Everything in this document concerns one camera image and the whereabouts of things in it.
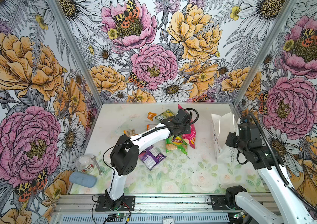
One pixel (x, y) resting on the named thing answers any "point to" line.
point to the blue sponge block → (82, 179)
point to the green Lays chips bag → (178, 143)
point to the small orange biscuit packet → (150, 115)
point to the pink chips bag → (190, 137)
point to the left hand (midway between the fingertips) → (186, 131)
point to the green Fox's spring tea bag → (168, 114)
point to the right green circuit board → (237, 215)
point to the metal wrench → (100, 172)
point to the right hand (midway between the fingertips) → (231, 139)
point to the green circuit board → (120, 215)
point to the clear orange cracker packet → (129, 132)
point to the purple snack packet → (151, 157)
